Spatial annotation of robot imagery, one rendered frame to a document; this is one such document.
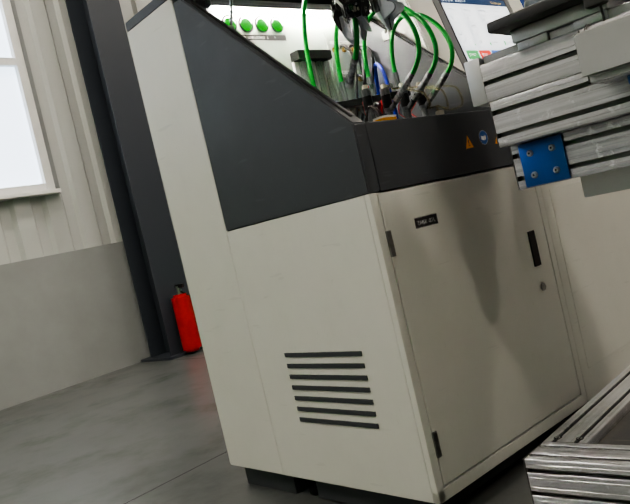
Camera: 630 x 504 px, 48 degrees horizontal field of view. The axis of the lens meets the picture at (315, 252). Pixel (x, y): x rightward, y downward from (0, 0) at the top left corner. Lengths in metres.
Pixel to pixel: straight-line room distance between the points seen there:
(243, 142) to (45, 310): 3.91
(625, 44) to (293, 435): 1.32
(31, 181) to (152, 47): 3.67
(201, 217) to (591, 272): 1.19
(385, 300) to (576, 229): 0.84
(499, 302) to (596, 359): 0.49
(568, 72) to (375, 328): 0.70
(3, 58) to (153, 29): 3.80
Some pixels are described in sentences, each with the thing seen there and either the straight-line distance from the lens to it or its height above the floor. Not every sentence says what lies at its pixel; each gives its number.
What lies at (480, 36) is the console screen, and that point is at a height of 1.26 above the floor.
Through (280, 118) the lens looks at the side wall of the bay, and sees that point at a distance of 1.76.
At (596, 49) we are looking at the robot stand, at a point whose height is 0.91.
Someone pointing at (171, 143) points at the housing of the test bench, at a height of 1.09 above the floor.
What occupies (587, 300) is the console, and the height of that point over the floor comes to 0.35.
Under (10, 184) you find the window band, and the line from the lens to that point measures 5.73.
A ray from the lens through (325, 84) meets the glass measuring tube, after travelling 2.28.
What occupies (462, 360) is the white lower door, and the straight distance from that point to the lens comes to 1.75.
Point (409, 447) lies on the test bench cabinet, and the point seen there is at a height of 0.20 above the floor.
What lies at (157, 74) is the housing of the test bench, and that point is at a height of 1.30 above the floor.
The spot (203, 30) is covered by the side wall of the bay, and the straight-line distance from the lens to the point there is 2.01.
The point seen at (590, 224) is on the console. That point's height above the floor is 0.56.
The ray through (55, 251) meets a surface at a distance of 5.76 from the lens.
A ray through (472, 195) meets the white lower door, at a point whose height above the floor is 0.73.
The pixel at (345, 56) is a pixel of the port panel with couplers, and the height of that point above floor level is 1.28.
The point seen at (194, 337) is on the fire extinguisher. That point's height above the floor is 0.13.
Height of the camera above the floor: 0.74
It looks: 2 degrees down
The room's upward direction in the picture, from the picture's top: 13 degrees counter-clockwise
